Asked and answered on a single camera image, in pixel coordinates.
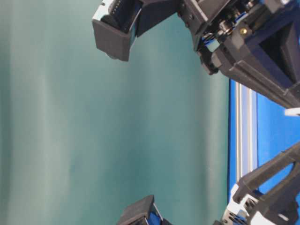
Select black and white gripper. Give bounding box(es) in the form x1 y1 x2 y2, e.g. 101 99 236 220
213 143 300 225

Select black gripper with blue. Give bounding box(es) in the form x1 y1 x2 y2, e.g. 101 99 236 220
177 0 300 108

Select white strip on blue board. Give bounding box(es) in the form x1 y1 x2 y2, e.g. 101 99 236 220
285 107 300 116

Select blue backdrop board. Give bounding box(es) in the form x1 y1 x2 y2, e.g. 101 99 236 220
226 80 300 201

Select aluminium extrusion frame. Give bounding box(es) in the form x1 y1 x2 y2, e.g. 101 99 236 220
235 83 258 180

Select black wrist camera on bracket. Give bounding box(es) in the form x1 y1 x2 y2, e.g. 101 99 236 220
117 195 171 225

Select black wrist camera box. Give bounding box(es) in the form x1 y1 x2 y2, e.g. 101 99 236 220
92 0 179 61

